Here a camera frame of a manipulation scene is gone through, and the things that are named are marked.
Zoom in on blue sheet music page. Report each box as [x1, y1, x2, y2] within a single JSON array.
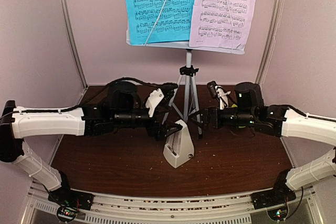
[[125, 0, 194, 45]]

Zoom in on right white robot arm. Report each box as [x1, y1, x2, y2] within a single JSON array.
[[188, 81, 335, 209]]

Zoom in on right aluminium frame post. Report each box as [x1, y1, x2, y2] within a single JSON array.
[[255, 0, 284, 86]]

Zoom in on front aluminium rail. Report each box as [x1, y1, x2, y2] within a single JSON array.
[[26, 178, 316, 224]]

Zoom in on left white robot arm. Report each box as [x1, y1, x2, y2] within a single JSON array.
[[1, 77, 182, 207]]

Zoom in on white metronome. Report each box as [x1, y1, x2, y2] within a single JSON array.
[[163, 120, 194, 168]]

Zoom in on white perforated music stand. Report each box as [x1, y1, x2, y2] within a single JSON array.
[[125, 29, 247, 140]]

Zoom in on lilac sheet music page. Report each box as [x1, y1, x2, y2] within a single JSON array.
[[188, 0, 256, 55]]

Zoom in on left aluminium frame post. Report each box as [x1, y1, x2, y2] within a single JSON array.
[[60, 0, 88, 89]]

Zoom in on aluminium frame post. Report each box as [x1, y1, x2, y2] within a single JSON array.
[[255, 0, 284, 86], [60, 0, 88, 89]]

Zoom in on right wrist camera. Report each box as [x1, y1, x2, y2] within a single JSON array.
[[207, 81, 230, 110]]

